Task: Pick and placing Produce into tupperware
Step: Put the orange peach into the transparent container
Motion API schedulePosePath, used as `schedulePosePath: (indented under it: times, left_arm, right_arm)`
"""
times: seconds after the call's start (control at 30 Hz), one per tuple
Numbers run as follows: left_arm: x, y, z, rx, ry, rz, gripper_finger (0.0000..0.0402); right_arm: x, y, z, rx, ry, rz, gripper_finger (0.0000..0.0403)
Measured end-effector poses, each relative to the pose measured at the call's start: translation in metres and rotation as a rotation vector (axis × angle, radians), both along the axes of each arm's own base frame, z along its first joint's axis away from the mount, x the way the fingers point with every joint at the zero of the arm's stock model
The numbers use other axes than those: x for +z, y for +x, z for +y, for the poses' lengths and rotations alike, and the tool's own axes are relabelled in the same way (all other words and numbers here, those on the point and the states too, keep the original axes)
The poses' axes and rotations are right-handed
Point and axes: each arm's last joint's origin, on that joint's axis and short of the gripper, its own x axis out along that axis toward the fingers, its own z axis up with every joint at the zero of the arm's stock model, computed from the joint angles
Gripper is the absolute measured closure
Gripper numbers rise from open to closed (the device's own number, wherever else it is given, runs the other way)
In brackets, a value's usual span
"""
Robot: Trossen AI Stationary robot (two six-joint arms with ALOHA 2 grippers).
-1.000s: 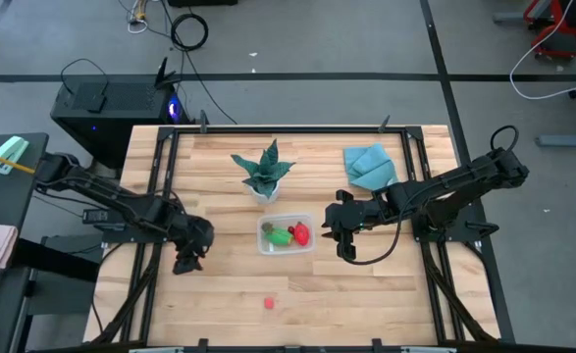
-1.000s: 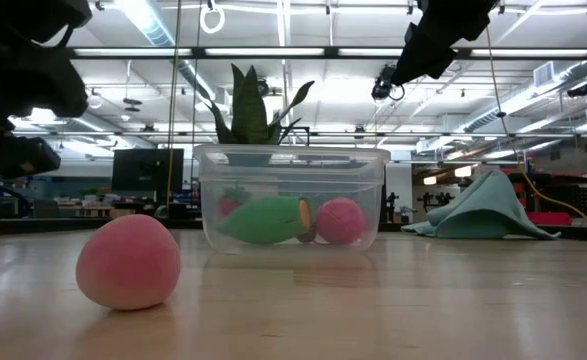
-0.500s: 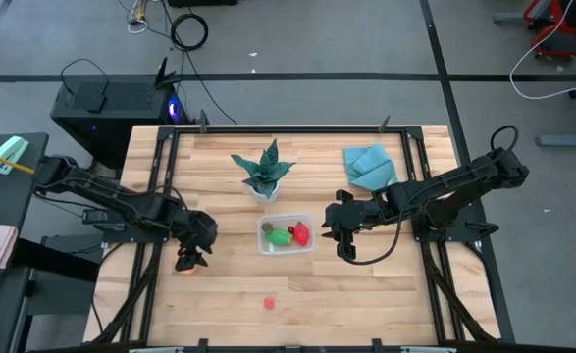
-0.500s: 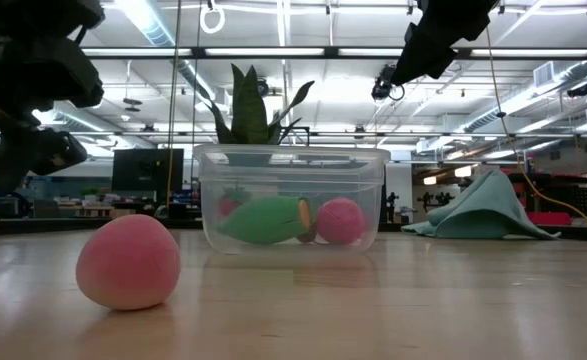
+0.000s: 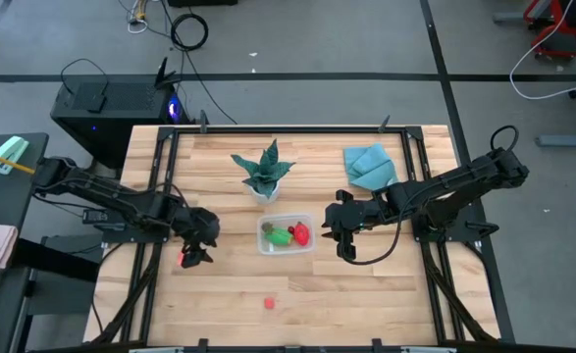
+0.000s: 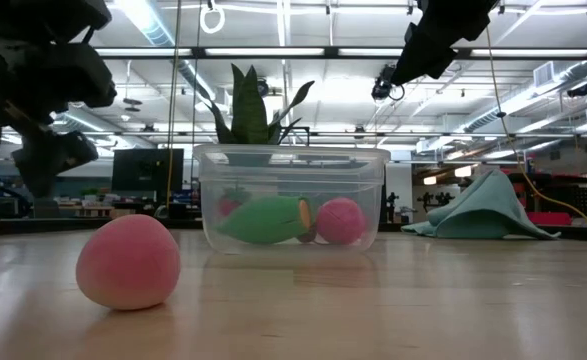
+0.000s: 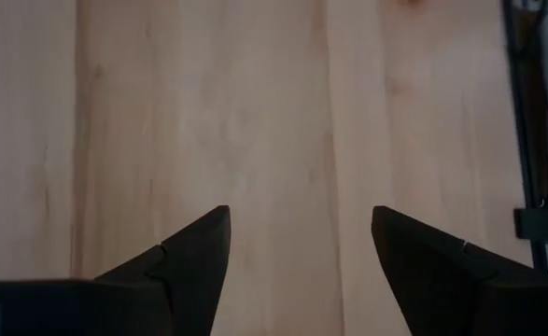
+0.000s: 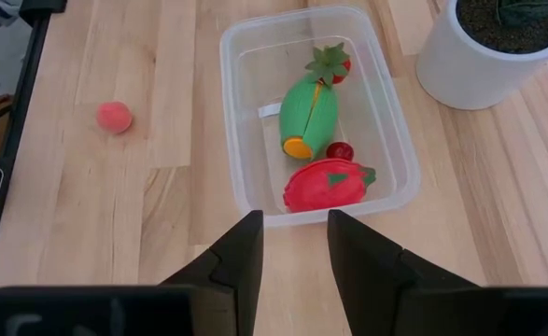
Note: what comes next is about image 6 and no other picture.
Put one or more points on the teal cloth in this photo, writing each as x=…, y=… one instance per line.
x=483, y=210

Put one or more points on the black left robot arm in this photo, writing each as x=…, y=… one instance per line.
x=33, y=75

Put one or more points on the clear plastic tupperware container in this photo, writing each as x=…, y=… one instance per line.
x=293, y=170

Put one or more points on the black overhead frame beam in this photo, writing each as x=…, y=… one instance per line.
x=198, y=52

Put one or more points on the black overhead camera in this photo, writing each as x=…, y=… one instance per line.
x=383, y=87

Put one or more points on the black table frame rim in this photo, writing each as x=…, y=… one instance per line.
x=48, y=227

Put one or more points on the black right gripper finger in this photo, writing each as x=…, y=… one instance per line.
x=423, y=50

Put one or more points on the pink red toy fruit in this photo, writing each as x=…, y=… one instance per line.
x=340, y=221

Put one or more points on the red toy strawberry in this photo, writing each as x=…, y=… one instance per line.
x=229, y=206

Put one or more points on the pink orange toy peach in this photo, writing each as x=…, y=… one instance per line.
x=128, y=262

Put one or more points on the white round plant pot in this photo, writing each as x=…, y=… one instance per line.
x=248, y=160

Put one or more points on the black monitor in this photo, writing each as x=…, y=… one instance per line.
x=145, y=170

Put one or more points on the green snake plant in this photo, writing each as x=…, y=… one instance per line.
x=248, y=110

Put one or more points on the green toy fruit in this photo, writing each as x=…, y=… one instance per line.
x=265, y=220

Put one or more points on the red storage bin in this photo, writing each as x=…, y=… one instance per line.
x=548, y=218

